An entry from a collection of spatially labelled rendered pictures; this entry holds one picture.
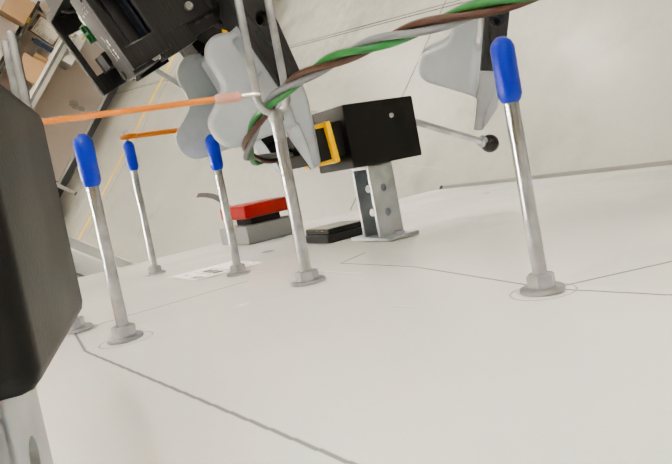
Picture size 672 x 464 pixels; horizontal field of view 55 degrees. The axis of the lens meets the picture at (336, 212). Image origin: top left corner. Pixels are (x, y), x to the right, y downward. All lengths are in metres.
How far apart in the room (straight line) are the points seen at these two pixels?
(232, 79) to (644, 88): 1.67
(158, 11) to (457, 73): 0.22
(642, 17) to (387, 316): 1.94
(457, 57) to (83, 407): 0.36
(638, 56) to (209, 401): 1.92
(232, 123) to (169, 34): 0.05
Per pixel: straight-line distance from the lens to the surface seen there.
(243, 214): 0.57
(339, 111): 0.41
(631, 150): 1.86
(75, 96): 8.64
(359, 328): 0.22
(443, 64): 0.48
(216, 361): 0.22
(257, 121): 0.33
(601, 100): 2.02
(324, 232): 0.47
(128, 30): 0.36
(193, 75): 0.41
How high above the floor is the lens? 1.35
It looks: 30 degrees down
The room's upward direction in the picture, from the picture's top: 60 degrees counter-clockwise
